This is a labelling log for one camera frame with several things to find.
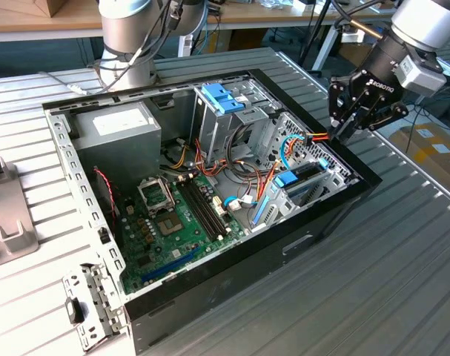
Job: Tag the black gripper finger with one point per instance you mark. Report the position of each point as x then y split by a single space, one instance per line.
336 100
389 116

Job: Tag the hard disk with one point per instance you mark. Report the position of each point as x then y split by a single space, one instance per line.
285 180

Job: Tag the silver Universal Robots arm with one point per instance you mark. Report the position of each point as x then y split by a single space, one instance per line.
124 22

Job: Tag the silver disk bay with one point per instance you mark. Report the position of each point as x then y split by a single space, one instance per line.
280 209

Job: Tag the brown cardboard sheet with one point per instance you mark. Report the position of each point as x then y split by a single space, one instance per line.
352 55

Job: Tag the labelled cardboard box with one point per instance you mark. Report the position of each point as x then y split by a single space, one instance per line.
432 159

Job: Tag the wooden desk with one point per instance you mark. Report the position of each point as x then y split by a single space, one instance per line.
269 16

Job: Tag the blue plastic bay latch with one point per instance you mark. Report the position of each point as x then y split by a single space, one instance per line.
219 98

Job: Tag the silver drive cage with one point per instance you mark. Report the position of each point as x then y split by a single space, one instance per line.
217 137

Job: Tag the white motherboard connector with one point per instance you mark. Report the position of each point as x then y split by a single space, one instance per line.
218 207

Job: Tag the small white box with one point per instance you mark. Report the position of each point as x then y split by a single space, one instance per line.
185 46

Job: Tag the black RAM slot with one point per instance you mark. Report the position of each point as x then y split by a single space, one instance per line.
198 210
208 207

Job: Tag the green motherboard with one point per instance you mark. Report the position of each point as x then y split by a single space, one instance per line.
195 241

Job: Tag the black open PC case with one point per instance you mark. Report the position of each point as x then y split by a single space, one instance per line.
247 282

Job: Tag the CPU socket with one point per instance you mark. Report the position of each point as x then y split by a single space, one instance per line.
169 224

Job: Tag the grey power supply unit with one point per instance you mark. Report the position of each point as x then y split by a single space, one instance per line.
117 155

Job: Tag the blue expansion slot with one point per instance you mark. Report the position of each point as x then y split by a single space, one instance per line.
169 266

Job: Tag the brown cardboard box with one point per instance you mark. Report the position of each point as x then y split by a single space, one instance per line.
50 7

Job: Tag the grey parts rack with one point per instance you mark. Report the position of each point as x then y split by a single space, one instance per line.
6 207

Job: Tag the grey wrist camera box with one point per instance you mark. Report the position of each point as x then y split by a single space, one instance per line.
421 78

